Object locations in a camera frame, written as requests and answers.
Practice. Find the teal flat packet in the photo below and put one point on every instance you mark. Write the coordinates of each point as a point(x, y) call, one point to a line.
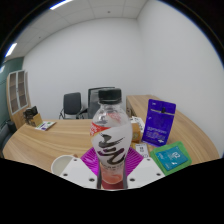
point(171, 158)

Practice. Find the small yellow white box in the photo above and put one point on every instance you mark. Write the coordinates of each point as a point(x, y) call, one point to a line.
point(142, 150)

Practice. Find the orange cardboard box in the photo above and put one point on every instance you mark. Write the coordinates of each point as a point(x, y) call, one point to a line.
point(135, 133)

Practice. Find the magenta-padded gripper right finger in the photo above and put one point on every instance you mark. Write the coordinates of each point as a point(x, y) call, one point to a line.
point(146, 171)

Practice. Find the brown box with black items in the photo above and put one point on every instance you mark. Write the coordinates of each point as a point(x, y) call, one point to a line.
point(32, 116)

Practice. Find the clear bottle with pink drink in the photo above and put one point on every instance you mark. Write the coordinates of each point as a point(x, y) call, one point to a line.
point(111, 143)

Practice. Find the purple standing package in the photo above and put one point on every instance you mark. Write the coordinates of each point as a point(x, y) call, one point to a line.
point(158, 123)

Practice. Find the black office chair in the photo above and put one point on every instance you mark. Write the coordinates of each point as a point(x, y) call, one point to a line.
point(72, 104)

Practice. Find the grey mesh office chair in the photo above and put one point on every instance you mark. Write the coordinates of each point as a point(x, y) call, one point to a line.
point(92, 100)

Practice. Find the green and white leaflet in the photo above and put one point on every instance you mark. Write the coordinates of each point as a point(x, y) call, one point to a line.
point(45, 125)

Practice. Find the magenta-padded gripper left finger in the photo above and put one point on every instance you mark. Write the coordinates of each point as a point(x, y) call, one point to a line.
point(75, 171)

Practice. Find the wooden glass-door cabinet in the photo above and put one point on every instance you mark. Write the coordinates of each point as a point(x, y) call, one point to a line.
point(18, 100)

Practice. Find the black armchair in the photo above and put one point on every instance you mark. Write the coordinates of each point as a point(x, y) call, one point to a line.
point(10, 128)

